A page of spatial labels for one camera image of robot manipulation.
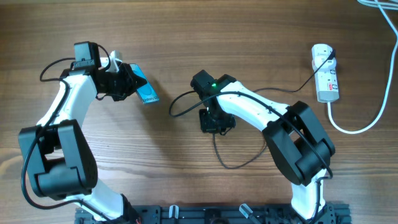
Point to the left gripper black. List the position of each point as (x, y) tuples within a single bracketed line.
[(130, 79)]

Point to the white power strip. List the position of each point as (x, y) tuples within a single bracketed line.
[(326, 82)]

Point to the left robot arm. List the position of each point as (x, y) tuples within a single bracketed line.
[(59, 167)]

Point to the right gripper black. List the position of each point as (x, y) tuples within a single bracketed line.
[(206, 127)]

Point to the white charger plug adapter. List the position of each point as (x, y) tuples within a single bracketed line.
[(324, 62)]

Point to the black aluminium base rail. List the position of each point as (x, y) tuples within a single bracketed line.
[(272, 213)]

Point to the smartphone with teal screen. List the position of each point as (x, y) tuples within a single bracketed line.
[(146, 93)]

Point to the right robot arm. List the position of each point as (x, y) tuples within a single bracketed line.
[(298, 143)]

